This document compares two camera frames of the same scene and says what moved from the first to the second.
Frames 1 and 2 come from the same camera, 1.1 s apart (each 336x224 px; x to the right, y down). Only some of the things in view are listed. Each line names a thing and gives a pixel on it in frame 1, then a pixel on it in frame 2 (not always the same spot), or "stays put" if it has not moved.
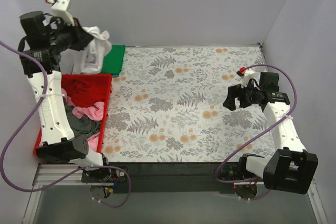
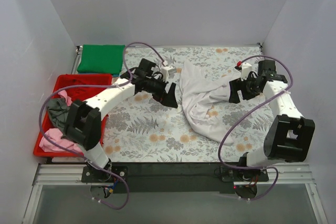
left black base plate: (105, 174) stays put
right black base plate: (235, 171) stays put
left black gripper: (77, 36) → (163, 93)
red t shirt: (85, 89) stays put
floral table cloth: (166, 106) stays put
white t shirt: (90, 59) → (199, 90)
